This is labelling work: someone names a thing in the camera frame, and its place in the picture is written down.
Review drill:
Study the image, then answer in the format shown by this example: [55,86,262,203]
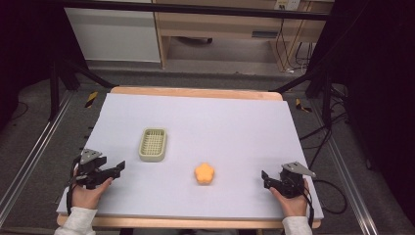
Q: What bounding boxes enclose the person's left hand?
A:
[70,177,115,211]

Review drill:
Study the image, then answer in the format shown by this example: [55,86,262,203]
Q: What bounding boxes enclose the yellow black striped tape marker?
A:
[84,90,99,109]
[295,98,313,115]

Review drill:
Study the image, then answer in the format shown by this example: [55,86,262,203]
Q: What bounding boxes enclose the white power strip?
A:
[273,0,300,12]

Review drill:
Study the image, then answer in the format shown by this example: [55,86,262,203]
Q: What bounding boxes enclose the white cabinet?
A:
[64,7,161,64]

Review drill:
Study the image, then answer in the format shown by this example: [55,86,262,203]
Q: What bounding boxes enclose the black floor cables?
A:
[299,83,350,170]

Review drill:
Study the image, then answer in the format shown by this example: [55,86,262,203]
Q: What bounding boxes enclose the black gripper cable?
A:
[66,156,82,216]
[302,178,348,229]

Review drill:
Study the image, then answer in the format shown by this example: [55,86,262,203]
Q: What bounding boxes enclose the light wooden desk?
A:
[152,0,335,72]

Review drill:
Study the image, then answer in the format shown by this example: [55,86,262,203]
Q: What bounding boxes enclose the wooden table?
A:
[56,85,323,230]

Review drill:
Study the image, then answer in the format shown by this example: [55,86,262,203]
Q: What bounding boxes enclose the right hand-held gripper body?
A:
[275,161,317,199]

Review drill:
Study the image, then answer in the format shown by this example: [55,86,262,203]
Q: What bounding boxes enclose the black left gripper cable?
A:
[66,156,82,216]

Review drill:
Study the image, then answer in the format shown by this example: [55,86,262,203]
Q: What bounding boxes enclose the black cables under desk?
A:
[275,18,315,74]

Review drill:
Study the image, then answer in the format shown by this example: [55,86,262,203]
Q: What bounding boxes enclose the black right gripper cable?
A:
[302,178,348,229]

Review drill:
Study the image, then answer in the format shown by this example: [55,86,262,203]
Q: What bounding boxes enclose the metal floor rail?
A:
[309,97,381,235]
[0,91,75,227]

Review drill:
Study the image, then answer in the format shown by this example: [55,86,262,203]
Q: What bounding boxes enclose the person's right hand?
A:
[268,178,310,218]

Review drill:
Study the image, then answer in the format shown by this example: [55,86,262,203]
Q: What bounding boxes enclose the green slotted soap dish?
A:
[138,127,168,164]

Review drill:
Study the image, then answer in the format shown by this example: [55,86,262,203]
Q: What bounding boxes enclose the black metal crossbar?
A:
[61,0,331,22]

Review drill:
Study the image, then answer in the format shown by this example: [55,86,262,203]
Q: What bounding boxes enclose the orange flower-shaped soap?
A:
[194,162,216,186]

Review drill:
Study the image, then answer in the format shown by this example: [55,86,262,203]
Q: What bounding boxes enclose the black metal stand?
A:
[47,58,115,122]
[269,65,335,129]

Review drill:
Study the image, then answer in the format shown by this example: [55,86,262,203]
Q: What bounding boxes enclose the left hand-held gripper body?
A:
[73,148,109,191]

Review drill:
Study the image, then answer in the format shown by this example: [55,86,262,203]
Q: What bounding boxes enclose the white table mat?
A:
[55,92,325,221]

